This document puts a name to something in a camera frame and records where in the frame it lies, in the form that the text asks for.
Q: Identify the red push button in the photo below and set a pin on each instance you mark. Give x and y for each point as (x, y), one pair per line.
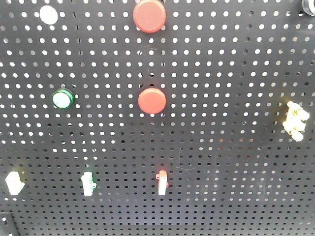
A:
(149, 15)
(152, 100)

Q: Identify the upper red push button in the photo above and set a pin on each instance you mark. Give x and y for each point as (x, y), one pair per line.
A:
(149, 15)

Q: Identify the lower red push button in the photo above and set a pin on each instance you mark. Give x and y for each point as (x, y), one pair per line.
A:
(152, 100)

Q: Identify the black perforated pegboard panel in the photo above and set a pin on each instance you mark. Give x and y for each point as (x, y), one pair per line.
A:
(227, 69)

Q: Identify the yellow white rotary switch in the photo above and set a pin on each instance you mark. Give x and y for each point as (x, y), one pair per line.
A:
(294, 123)

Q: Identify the black left mounting bracket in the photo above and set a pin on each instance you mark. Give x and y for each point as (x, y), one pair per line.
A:
(7, 225)

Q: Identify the green-topped white toggle switch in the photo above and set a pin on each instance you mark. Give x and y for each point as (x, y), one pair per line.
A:
(88, 183)

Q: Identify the red-topped white toggle switch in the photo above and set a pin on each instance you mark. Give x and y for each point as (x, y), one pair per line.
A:
(161, 176)

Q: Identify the white round push button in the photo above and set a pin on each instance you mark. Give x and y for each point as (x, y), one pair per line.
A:
(48, 15)

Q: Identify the green ringed push button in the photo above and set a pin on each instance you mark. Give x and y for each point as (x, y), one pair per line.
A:
(62, 98)

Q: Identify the yellow-topped white toggle switch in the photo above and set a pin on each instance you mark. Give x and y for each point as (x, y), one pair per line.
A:
(14, 184)

